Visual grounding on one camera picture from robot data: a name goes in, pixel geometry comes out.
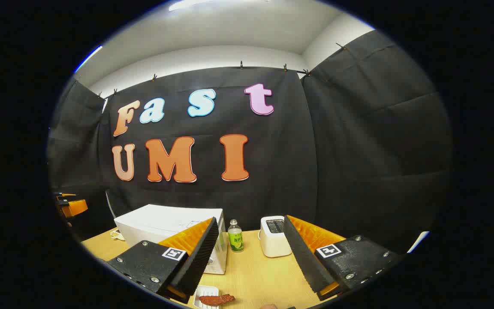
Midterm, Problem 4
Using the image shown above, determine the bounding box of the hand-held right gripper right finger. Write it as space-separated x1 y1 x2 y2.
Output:
283 215 403 302

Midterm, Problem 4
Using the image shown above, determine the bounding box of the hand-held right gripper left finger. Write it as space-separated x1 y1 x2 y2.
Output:
105 217 220 304

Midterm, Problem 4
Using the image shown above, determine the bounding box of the red-brown meat strip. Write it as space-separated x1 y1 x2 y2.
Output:
199 294 235 306

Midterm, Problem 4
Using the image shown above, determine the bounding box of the white microwave oven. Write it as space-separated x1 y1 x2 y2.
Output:
114 204 229 275

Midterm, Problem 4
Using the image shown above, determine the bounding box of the white toaster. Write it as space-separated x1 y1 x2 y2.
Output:
259 215 292 258

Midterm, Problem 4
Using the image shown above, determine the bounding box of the white ribbed tray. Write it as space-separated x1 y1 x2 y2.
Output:
193 285 220 309

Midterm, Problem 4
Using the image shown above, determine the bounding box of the green label drink bottle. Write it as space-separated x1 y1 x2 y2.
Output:
228 219 244 252

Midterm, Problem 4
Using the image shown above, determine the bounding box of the black backdrop cloth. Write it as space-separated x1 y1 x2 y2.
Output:
46 29 453 254

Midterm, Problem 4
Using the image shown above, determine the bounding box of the row of black cloth clips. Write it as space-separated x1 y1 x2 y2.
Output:
97 42 346 98

